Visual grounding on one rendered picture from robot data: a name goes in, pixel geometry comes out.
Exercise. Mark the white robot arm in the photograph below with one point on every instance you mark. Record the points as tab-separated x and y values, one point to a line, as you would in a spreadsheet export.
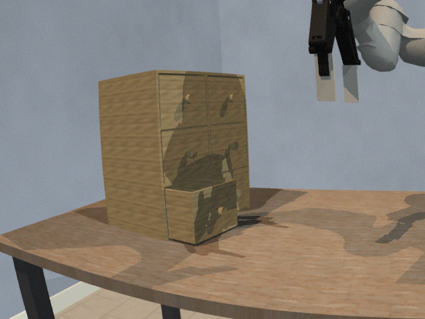
382	34

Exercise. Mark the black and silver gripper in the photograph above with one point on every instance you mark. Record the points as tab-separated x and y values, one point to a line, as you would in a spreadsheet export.
337	26

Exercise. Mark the small wooden chest of drawers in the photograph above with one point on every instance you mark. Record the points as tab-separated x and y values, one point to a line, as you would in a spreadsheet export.
130	135

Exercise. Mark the wooden drawer front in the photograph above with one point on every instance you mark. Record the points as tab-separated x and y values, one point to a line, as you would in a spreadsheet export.
194	208
182	100
241	176
185	153
228	145
226	98

